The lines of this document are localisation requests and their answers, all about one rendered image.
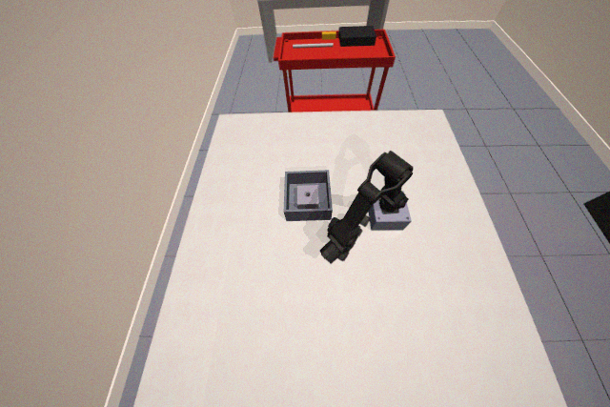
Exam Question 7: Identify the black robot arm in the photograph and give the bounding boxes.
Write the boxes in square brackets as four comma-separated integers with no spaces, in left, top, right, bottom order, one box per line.
[320,151,414,264]

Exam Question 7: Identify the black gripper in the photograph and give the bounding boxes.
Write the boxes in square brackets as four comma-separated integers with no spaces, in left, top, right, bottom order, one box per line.
[338,215,371,261]

